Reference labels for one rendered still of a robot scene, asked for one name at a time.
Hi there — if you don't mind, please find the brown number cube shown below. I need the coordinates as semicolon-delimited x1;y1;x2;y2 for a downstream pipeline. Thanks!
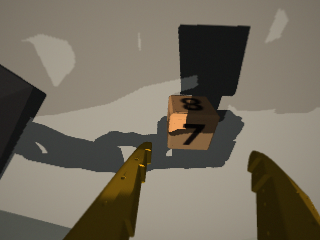
167;95;220;150

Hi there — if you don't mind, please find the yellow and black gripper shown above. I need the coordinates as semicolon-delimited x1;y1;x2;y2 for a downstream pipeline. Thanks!
63;142;320;240

